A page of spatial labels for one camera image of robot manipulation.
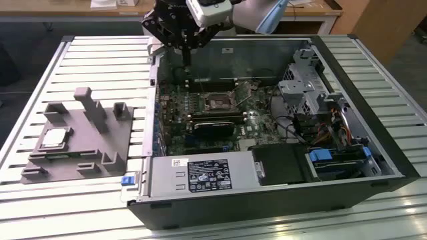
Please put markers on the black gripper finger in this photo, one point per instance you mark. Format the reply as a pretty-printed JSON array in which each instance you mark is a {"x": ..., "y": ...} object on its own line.
[
  {"x": 203, "y": 35},
  {"x": 161, "y": 32}
]

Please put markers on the metal locking lever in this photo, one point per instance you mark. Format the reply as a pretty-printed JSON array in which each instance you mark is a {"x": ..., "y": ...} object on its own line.
[{"x": 201, "y": 83}]

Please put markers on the silver CPU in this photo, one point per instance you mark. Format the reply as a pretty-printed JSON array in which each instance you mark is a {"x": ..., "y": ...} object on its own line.
[{"x": 55, "y": 137}]

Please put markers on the CPU socket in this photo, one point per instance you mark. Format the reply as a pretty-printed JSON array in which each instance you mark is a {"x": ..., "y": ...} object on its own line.
[{"x": 218, "y": 102}]

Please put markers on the white box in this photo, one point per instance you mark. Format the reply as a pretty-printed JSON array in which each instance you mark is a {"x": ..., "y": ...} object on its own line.
[{"x": 103, "y": 5}]

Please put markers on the black RAM slot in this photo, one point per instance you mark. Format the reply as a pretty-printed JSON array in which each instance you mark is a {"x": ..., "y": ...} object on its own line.
[{"x": 214, "y": 86}]

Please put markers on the black RAM stick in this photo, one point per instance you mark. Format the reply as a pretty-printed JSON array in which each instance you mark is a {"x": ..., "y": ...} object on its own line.
[{"x": 217, "y": 114}]

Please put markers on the metal disk bay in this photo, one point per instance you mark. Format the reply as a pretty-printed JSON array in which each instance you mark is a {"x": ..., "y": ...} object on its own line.
[{"x": 294, "y": 92}]

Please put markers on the black graphics card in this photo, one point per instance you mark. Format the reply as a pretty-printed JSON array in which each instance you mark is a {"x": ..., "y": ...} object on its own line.
[{"x": 214, "y": 130}]

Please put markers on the wooden desk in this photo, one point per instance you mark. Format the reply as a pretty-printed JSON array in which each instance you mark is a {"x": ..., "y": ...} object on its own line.
[{"x": 34, "y": 6}]

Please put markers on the green motherboard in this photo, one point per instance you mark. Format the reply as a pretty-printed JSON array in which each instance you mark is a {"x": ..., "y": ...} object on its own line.
[{"x": 263, "y": 125}]

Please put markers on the silver chipset heatsink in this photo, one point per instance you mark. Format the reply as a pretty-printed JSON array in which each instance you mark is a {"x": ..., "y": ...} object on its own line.
[{"x": 247, "y": 144}]

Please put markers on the black bin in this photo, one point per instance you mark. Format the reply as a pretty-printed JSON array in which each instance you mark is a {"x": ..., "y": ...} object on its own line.
[{"x": 8, "y": 65}]

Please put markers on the grey parts rack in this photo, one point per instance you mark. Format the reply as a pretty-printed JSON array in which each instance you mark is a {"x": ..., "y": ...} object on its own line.
[{"x": 87, "y": 140}]

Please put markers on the wooden cabinet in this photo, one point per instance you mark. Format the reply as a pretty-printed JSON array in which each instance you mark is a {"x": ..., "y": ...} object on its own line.
[{"x": 383, "y": 25}]

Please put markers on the black drive box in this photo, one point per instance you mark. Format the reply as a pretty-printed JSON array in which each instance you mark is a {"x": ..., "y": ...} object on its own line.
[{"x": 281, "y": 165}]

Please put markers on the silver power supply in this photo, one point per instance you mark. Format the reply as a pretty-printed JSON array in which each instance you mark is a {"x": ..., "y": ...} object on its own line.
[{"x": 167, "y": 175}]

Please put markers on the green RAM stick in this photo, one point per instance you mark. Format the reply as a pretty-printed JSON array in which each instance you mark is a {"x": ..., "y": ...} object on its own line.
[{"x": 63, "y": 156}]

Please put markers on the hard disk in blue carrier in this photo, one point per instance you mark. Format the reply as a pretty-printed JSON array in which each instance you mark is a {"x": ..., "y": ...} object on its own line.
[{"x": 321, "y": 155}]

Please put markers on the blue case latch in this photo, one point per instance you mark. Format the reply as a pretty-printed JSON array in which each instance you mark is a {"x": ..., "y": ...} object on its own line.
[{"x": 128, "y": 180}]

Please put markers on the blue drive clip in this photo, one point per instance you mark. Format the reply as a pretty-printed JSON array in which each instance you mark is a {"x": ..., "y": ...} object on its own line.
[{"x": 367, "y": 152}]

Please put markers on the black PC case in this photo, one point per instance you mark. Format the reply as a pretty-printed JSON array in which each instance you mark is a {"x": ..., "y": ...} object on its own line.
[{"x": 234, "y": 210}]

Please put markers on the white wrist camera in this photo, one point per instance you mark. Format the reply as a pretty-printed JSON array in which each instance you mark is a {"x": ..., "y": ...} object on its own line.
[{"x": 210, "y": 12}]

